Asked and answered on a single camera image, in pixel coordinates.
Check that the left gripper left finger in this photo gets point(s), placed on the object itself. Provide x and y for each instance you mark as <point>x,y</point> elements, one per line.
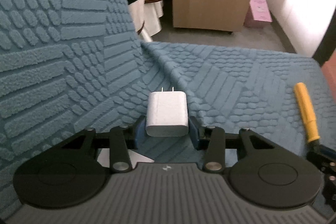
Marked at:
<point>139,131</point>

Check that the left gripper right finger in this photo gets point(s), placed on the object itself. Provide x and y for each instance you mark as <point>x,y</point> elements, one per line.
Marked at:
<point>194,131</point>

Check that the white USB wall charger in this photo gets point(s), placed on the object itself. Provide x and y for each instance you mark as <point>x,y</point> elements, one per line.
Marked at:
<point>167,114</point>

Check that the yellow handled screwdriver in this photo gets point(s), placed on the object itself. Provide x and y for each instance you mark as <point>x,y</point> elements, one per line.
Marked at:
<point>307,112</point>

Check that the white paper card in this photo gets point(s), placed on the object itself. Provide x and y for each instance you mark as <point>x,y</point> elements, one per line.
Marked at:
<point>103,157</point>

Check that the blue textured sofa cover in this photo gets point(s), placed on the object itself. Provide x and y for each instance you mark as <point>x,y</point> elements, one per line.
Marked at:
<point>75,77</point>

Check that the pink cardboard box on floor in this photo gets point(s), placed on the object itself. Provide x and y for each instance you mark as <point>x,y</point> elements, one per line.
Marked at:
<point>258,14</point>

